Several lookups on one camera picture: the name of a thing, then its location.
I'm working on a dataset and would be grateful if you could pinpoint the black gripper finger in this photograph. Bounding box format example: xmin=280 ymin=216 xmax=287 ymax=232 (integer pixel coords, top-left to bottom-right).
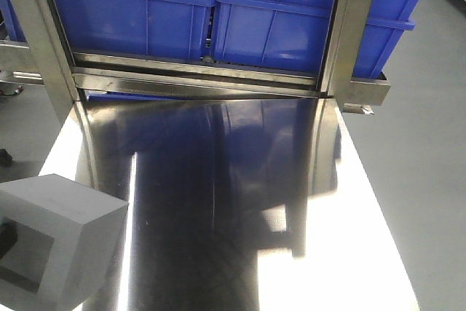
xmin=0 ymin=223 xmax=17 ymax=259

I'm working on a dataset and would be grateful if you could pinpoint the gray hollow cube base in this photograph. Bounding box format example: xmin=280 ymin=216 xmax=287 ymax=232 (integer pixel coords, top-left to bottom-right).
xmin=1 ymin=174 xmax=128 ymax=310

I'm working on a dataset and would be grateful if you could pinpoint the blue bin with red items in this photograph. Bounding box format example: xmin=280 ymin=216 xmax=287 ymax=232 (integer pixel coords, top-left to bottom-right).
xmin=55 ymin=0 xmax=215 ymax=60

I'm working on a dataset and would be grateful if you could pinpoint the blue plastic bin right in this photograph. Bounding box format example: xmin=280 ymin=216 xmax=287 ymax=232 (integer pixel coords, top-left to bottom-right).
xmin=212 ymin=0 xmax=419 ymax=79

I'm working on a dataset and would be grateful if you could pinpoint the stainless steel shelf frame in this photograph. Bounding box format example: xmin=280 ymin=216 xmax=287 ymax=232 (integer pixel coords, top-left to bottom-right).
xmin=0 ymin=0 xmax=392 ymax=127

